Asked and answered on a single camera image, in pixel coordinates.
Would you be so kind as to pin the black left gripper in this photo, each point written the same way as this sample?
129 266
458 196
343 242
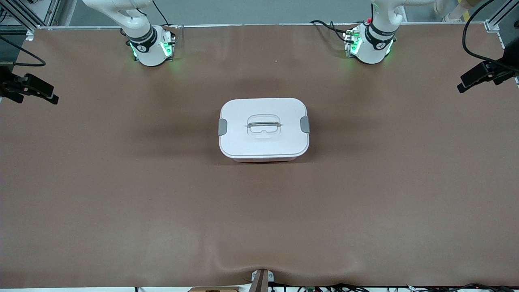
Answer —
502 69

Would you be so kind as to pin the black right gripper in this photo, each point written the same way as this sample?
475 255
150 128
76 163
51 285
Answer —
9 82

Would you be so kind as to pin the white box lid grey latches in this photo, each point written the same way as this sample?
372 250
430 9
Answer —
243 142

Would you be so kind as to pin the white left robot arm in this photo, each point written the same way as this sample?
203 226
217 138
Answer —
371 52

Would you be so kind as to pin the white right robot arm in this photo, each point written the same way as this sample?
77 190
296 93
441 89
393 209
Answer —
148 52

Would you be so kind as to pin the pink plastic storage box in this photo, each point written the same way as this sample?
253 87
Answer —
263 159

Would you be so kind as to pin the person leg with shoe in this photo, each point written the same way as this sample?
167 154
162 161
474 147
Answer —
448 17

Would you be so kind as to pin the large table mat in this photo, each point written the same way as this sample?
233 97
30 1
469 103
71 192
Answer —
259 223

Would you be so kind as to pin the wooden board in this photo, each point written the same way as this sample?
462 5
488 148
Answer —
215 289

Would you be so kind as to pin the aluminium frame post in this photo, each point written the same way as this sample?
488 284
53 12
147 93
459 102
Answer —
492 25
50 12

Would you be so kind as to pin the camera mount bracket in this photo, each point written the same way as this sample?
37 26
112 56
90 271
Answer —
261 282

